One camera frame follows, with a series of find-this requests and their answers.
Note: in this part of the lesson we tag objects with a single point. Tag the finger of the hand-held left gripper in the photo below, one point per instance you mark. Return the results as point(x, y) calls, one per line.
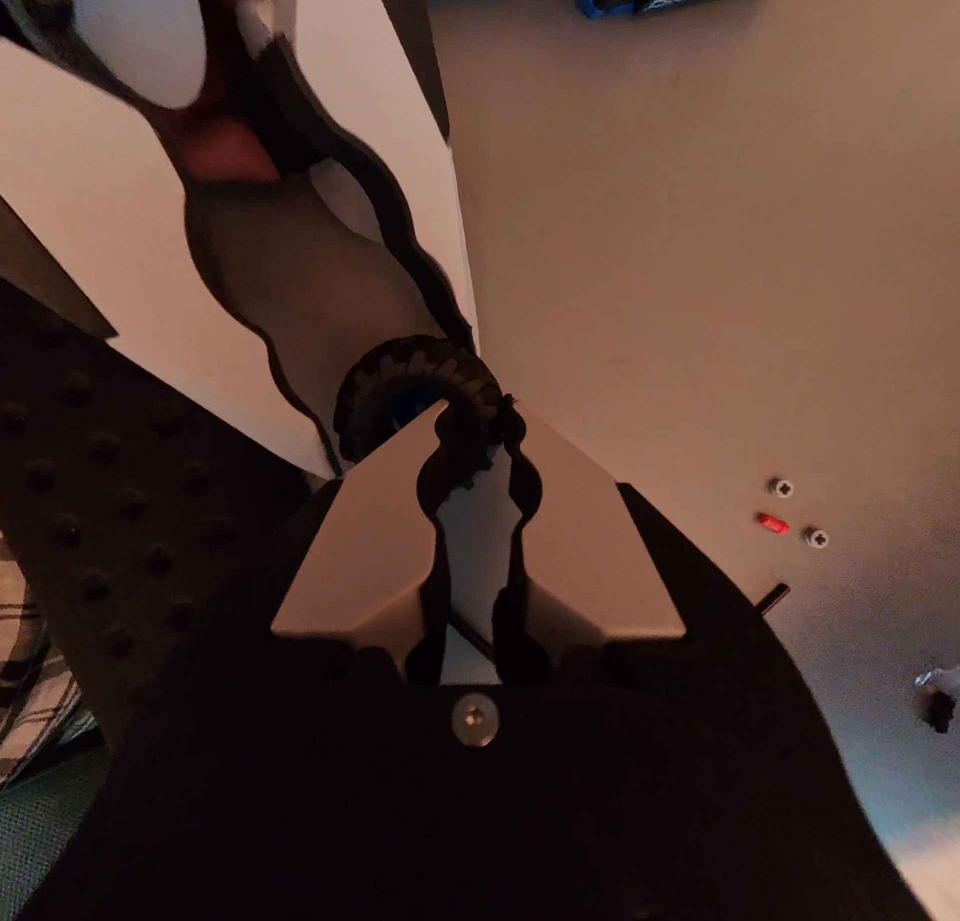
point(375, 88)
point(90, 208)

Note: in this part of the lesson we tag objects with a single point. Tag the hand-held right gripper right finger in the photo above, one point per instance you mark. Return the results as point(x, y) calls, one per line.
point(600, 561)

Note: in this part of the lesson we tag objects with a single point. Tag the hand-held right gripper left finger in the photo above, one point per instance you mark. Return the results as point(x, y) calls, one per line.
point(360, 561)

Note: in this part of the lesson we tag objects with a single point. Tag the blue toy wheel rim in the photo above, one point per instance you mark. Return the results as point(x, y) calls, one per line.
point(409, 409)

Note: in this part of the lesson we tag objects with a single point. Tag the black toy tire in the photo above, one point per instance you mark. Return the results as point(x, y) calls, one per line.
point(450, 366)

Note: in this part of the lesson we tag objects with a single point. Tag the grey desk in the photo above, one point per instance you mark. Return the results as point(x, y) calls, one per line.
point(675, 261)

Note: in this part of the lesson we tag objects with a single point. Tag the person's left hand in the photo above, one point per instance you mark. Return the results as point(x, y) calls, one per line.
point(225, 156)

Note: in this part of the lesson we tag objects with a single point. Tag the small red toy pin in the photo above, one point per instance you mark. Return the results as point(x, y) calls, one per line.
point(772, 523)

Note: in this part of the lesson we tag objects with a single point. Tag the short black toy rod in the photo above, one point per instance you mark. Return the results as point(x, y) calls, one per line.
point(776, 597)

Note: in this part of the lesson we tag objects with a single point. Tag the small grey toy bush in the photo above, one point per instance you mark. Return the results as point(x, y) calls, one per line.
point(815, 537)
point(781, 487)

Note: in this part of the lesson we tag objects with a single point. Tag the small pale toy piece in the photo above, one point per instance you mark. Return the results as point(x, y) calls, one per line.
point(937, 700)

